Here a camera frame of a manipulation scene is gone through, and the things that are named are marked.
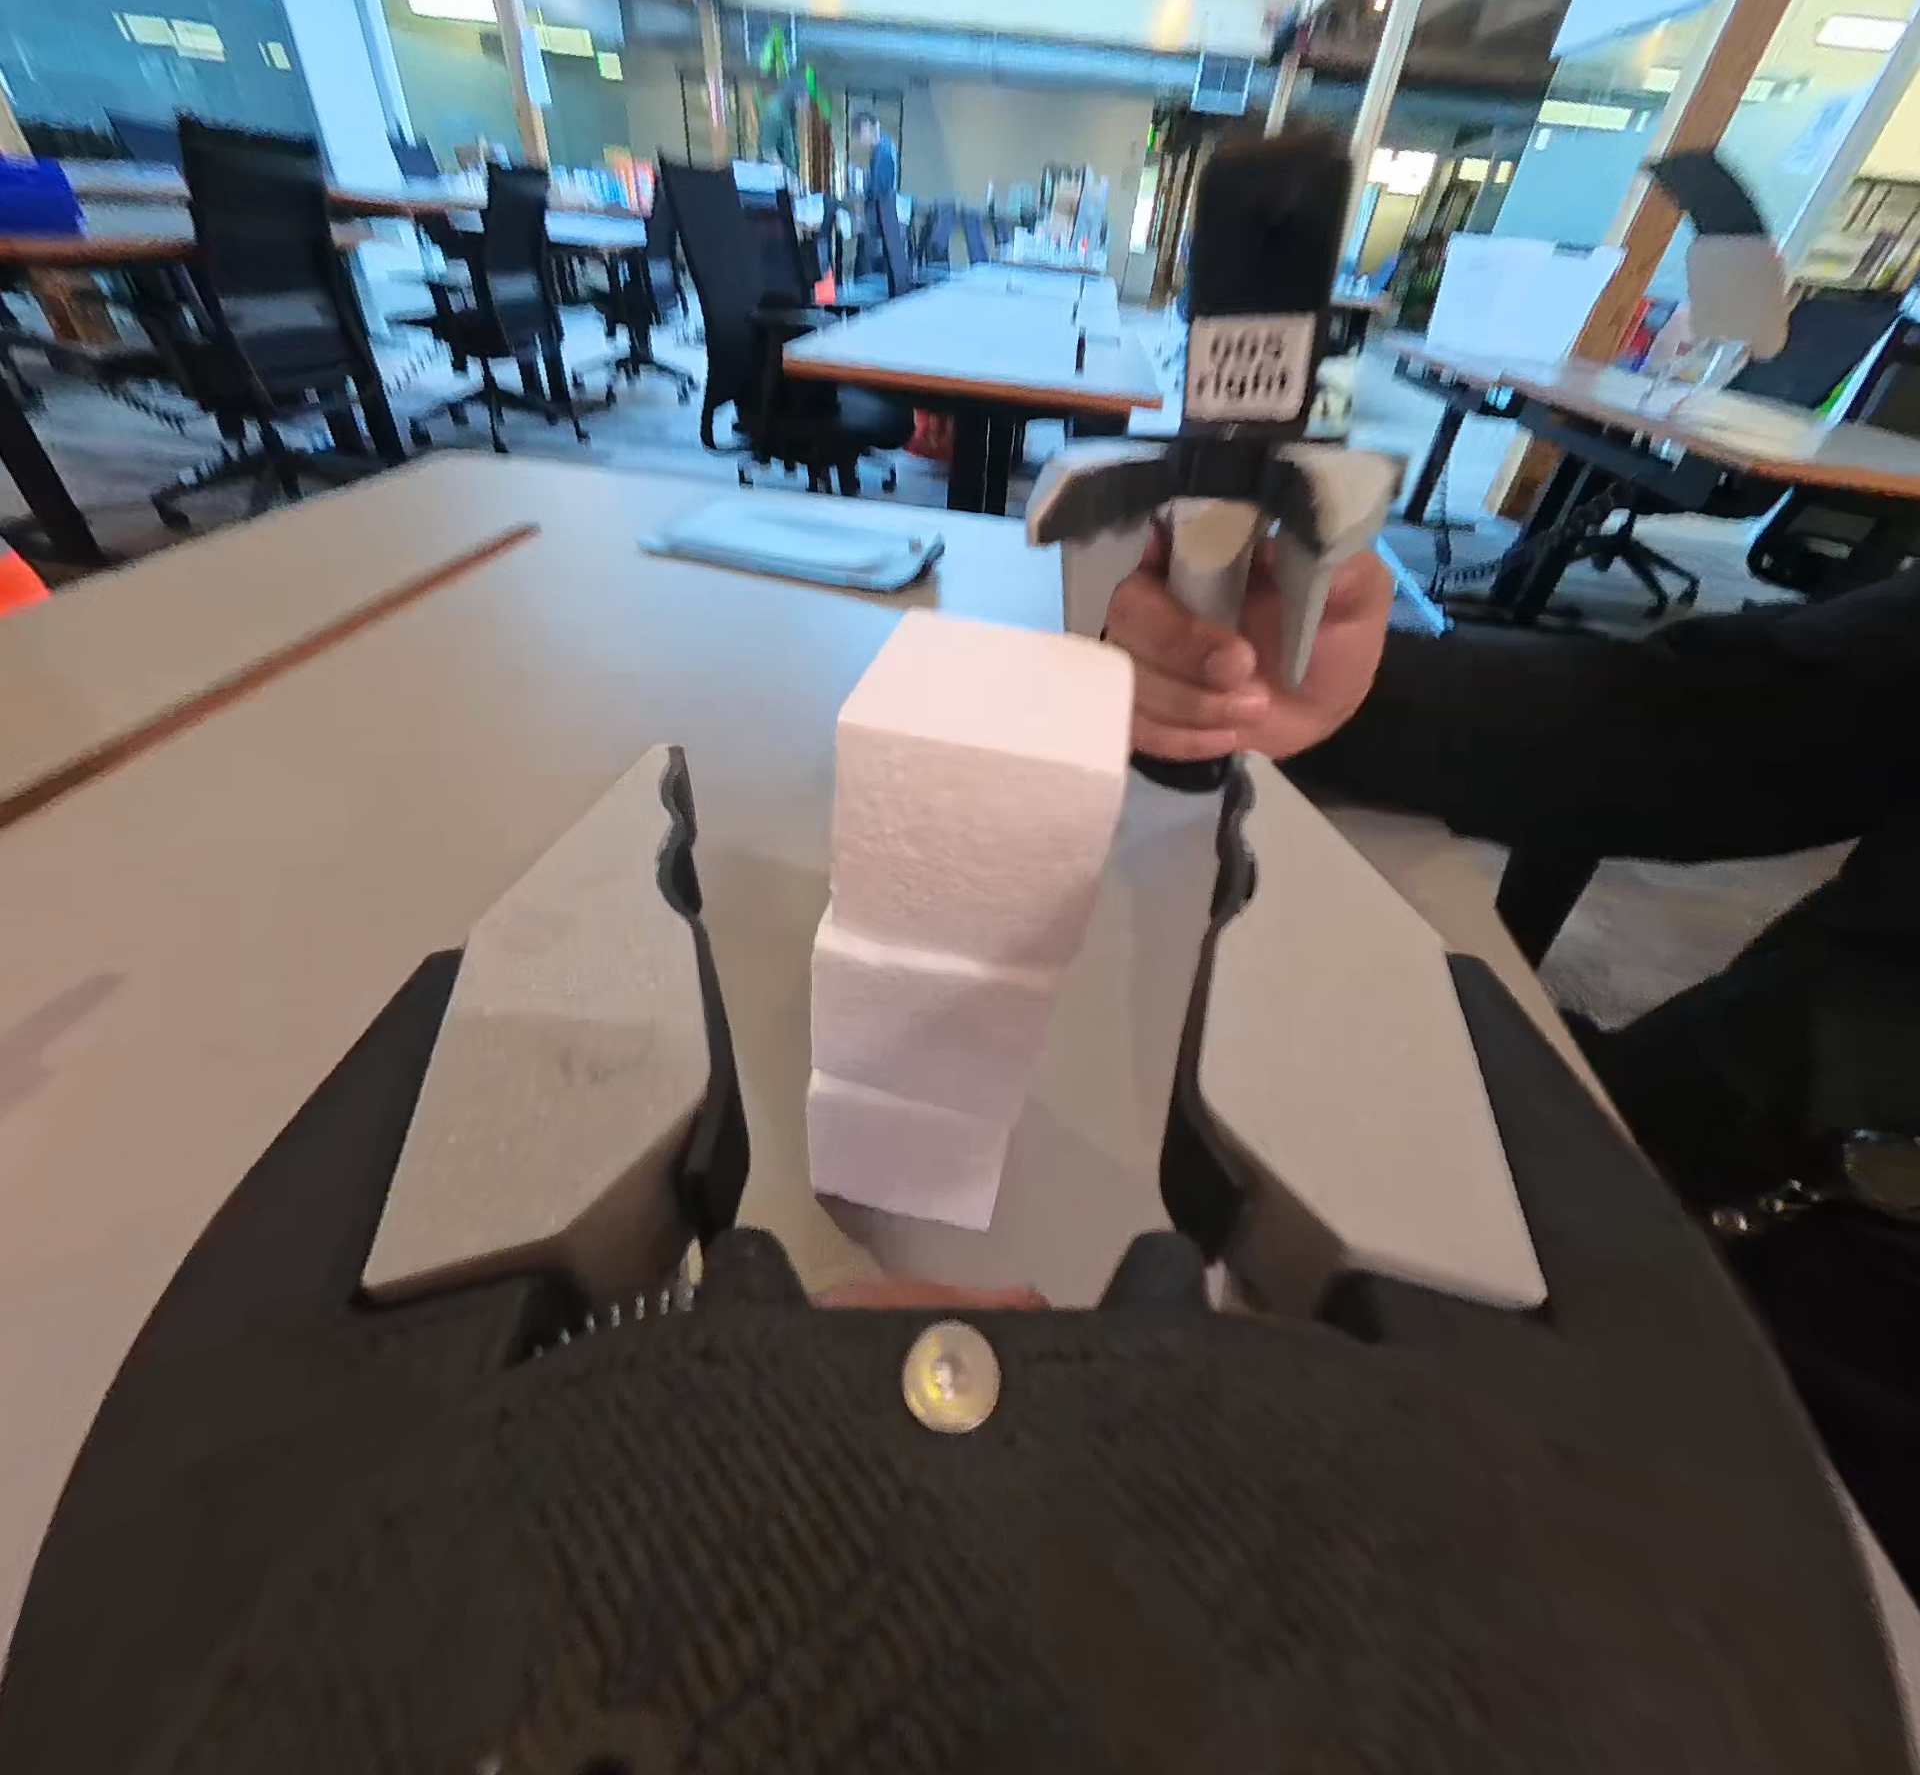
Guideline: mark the cluster of black office chairs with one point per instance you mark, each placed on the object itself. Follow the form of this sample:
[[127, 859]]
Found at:
[[257, 229]]

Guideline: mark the wooden support post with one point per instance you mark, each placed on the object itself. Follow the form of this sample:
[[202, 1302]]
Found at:
[[1724, 79]]

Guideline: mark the blue bin stack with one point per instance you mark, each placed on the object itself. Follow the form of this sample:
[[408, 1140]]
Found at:
[[37, 200]]

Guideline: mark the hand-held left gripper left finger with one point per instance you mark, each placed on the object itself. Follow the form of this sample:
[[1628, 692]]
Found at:
[[556, 1056]]

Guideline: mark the grey flat pouch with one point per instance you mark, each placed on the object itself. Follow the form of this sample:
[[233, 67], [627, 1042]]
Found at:
[[797, 542]]

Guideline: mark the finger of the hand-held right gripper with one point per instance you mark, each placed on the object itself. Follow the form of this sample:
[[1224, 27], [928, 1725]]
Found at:
[[1350, 500], [1095, 485]]

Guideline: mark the person's dark clothed body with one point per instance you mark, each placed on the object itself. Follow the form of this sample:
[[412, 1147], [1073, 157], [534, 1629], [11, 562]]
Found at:
[[1801, 995]]

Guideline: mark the curved black white card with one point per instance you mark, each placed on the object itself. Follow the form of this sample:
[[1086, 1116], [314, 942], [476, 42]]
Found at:
[[1741, 290]]

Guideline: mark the white hard foam cube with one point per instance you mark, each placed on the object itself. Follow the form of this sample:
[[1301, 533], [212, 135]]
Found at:
[[914, 1024], [976, 785], [901, 1152]]

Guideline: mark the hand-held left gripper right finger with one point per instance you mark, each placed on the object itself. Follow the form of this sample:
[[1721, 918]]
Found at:
[[1350, 1085]]

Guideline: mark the person's right hand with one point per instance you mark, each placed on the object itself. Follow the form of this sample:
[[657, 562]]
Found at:
[[1202, 695]]

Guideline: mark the orange traffic cone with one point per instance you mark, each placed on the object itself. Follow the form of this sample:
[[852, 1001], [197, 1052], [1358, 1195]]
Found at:
[[23, 575]]

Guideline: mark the black office chair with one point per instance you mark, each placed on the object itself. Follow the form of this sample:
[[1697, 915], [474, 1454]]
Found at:
[[1846, 349]]

